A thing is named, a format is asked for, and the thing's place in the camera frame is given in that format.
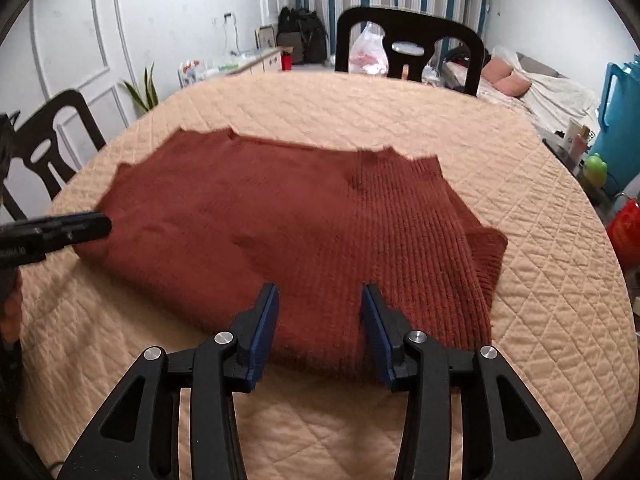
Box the person's left hand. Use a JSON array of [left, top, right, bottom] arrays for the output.
[[0, 280, 23, 346]]

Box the dark wooden chair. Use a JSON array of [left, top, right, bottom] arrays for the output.
[[0, 89, 107, 221], [335, 6, 485, 97]]

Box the rust red knitted sweater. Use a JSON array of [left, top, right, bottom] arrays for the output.
[[75, 129, 508, 378]]

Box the pink pillow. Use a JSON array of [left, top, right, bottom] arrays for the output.
[[481, 56, 513, 86], [497, 76, 531, 97]]

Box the black backpack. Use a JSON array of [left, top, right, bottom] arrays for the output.
[[276, 6, 328, 64]]

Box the small white bottle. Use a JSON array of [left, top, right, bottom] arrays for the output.
[[562, 119, 591, 163]]

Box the white plastic bag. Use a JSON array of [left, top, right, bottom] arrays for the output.
[[348, 21, 390, 78]]

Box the blue thermos jug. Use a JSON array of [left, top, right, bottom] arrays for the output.
[[597, 52, 640, 193]]

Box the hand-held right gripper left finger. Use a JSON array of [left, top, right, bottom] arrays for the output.
[[57, 282, 280, 480]]

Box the green toy figure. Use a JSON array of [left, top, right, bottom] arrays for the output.
[[582, 154, 608, 187]]

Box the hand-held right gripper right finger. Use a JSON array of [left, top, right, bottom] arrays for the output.
[[361, 282, 583, 480]]

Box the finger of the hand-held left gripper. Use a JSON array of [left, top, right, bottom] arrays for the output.
[[30, 211, 113, 260]]

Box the green potted plant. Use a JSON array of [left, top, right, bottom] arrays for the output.
[[121, 62, 161, 113]]

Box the red water bottle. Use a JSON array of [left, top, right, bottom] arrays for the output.
[[606, 199, 640, 271]]

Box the white low cabinet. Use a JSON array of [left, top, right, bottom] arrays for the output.
[[177, 46, 293, 88]]

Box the bed with white sheet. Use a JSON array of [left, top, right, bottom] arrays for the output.
[[482, 46, 601, 133]]

